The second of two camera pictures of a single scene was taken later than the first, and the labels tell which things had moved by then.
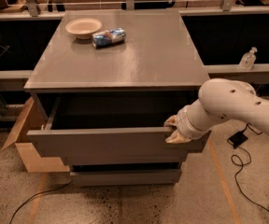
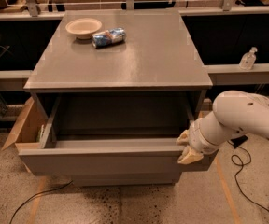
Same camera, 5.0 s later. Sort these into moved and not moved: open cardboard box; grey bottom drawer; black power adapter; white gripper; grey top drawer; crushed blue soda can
Moved: grey top drawer; white gripper
Not moved: grey bottom drawer; black power adapter; crushed blue soda can; open cardboard box
